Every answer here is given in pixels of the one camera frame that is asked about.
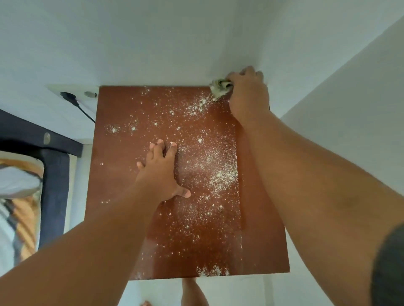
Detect person's right hand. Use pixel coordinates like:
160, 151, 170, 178
226, 65, 271, 125

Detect person's left hand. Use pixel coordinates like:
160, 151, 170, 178
136, 139, 192, 204

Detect green checked cleaning cloth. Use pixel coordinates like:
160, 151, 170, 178
209, 79, 234, 102

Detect brown wooden bedside cabinet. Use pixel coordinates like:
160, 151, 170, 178
84, 85, 290, 280

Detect person's right forearm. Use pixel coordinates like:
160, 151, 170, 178
239, 108, 404, 306

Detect person's left forearm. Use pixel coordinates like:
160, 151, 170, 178
0, 181, 163, 306

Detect person's right leg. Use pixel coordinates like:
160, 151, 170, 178
181, 277, 210, 306

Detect scattered white powder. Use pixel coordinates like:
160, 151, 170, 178
99, 87, 240, 278

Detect white mattress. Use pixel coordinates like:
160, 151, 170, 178
0, 165, 43, 199

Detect striped bed sheet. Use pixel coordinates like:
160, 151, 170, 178
0, 150, 45, 278

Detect black shirt sleeve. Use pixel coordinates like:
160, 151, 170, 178
371, 222, 404, 306

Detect black power cable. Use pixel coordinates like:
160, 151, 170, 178
60, 91, 96, 124

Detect white wall socket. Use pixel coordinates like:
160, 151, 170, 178
47, 84, 100, 105

